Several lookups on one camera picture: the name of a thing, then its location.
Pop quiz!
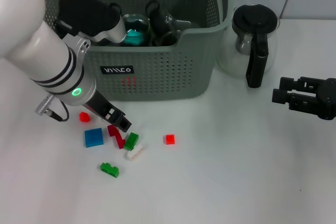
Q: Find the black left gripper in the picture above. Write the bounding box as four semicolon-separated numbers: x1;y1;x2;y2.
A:
83;91;132;133

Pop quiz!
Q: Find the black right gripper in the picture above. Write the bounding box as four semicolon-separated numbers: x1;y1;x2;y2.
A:
271;76;336;121

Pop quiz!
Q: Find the dark red toy brick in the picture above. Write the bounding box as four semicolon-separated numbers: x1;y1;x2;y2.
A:
107;125;126;150

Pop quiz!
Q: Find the green toy brick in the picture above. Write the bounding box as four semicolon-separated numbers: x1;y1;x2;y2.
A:
123;132;140;151
100;162;121;178

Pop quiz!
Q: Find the teal square toy plate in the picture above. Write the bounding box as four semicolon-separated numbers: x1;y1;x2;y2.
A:
123;29;145;47

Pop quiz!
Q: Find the grey perforated storage bin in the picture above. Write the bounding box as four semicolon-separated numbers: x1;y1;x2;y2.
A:
39;0;234;101

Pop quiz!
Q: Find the blue toy brick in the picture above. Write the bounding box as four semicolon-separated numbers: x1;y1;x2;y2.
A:
83;127;104;148

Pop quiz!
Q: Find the glass carafe black lid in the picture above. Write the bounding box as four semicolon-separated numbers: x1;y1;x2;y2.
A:
216;3;281;89

